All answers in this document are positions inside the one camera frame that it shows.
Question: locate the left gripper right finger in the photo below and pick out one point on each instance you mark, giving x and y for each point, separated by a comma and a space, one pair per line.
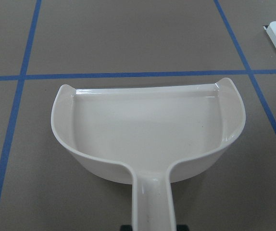
182, 227

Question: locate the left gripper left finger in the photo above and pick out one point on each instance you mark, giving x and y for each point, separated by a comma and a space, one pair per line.
126, 228

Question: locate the beige plastic dustpan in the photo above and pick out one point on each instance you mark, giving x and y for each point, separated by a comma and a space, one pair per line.
149, 138

